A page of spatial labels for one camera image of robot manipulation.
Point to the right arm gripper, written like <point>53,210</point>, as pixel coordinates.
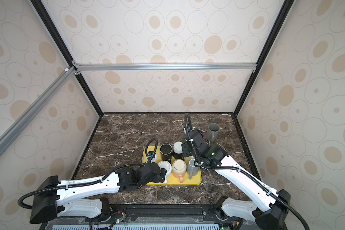
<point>184,147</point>

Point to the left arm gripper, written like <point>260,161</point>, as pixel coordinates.
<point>158,178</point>

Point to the tall grey mug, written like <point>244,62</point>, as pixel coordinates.
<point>212,133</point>

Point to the white round mug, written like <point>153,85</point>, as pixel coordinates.
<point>168,167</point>

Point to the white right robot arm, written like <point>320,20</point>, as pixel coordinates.
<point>267,207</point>

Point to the black mug white base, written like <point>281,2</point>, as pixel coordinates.
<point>178,151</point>

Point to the short grey mug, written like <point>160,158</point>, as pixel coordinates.
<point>192,168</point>

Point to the peach mug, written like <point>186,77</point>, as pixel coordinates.
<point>179,168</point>

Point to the yellow tray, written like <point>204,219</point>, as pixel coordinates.
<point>172,180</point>

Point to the aluminium crossbar back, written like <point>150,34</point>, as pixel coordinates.
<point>166,67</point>

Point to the aluminium crossbar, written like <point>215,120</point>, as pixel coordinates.
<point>166,67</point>
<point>11,134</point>

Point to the aluminium crossbar left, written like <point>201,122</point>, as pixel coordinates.
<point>11,134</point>

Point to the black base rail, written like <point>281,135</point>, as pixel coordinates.
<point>151,217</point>

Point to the black right corner post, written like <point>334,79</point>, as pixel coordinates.
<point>283,13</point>

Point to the black corner frame post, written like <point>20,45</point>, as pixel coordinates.
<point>53,31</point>

